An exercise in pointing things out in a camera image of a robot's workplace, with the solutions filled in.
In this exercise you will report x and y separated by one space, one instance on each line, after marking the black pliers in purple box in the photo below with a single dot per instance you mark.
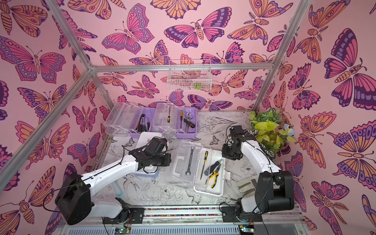
144 124

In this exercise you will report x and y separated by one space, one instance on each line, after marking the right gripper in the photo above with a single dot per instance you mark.
228 153

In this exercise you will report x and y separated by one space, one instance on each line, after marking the yellow black screwdriver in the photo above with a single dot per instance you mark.
204 162

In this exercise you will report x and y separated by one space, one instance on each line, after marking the yellow screwdriver in lid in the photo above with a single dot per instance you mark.
169 115

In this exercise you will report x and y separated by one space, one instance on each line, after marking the work glove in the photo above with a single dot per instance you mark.
247 186

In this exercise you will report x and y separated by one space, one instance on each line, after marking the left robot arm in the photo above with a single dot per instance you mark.
74 200

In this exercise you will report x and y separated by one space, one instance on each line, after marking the black handle tool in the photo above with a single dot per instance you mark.
211 169

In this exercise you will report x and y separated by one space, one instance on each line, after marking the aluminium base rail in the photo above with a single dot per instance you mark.
192 220

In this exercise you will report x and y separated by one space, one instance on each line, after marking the black handled tool purple box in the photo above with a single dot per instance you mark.
189 123

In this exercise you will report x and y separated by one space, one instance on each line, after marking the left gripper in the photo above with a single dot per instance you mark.
168 160

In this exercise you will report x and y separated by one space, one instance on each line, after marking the adjustable wrench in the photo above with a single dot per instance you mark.
188 117

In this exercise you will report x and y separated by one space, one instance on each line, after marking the silver wrench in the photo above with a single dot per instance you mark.
188 171

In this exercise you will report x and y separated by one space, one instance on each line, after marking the potted green plant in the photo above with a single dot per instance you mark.
273 131

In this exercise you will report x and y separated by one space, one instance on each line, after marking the white toolbox clear lid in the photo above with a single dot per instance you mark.
175 175

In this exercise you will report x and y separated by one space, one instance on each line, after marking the left purple toolbox clear lid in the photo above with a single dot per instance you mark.
124 118

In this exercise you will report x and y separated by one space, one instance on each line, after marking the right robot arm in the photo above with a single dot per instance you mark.
274 187

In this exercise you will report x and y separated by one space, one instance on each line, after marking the yellow handled pliers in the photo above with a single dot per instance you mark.
212 179

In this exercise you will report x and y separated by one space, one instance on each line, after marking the white wire basket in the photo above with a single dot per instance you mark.
189 74

